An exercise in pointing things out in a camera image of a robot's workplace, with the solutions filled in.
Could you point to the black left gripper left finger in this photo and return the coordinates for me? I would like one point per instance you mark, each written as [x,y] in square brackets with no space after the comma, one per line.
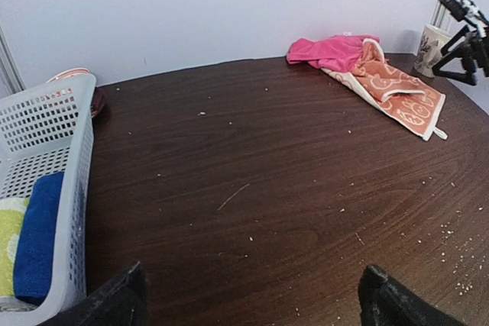
[120,301]

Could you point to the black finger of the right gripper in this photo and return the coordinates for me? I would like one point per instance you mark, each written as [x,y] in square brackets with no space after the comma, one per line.
[459,47]

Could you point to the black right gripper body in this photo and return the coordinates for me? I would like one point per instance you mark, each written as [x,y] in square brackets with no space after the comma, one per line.
[479,35]

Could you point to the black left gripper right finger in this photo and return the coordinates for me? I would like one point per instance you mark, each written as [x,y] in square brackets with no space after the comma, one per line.
[385,301]

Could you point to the orange bunny towel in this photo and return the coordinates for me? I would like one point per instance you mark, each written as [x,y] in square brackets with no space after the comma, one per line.
[400,96]

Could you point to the beige printed mug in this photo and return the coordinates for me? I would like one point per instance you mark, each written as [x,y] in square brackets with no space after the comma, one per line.
[429,53]

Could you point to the blue rolled towel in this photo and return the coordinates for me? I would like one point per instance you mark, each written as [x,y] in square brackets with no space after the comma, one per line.
[33,265]

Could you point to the pink towel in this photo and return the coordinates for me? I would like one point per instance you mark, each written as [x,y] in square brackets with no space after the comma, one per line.
[339,53]

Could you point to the red white bowl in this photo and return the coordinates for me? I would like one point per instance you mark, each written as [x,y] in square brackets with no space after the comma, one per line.
[98,99]

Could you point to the left aluminium post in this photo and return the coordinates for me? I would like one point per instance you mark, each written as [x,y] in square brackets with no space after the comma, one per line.
[10,76]

